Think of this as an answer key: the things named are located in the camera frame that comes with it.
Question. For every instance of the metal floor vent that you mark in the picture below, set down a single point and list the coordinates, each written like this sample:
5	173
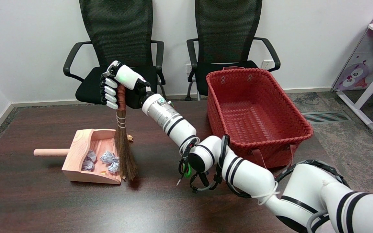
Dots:
325	117

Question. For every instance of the wooden dustpan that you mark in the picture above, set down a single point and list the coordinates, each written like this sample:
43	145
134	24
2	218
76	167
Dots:
79	152

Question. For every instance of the black mesh office chair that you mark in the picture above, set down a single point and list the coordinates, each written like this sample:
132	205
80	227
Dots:
228	26
118	38

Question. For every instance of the red woven basket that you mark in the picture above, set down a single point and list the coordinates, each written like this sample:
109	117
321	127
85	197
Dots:
254	106

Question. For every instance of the white desk frame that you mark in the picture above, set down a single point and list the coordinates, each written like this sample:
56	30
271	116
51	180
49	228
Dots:
367	94

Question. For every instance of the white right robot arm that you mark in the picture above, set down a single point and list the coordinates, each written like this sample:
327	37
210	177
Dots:
176	124

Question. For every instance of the white paper ball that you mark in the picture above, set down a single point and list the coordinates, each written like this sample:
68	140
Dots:
114	166
88	161
107	157

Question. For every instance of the white wall outlet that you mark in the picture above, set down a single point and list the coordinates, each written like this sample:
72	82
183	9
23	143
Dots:
266	64
188	68

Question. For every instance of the pink owl print panel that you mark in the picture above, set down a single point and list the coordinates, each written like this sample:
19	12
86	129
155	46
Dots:
361	64

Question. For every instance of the brown straw hand broom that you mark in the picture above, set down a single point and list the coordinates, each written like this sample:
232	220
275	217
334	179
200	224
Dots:
125	152

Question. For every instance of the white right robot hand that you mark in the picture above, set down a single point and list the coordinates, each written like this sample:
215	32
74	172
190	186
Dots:
128	77

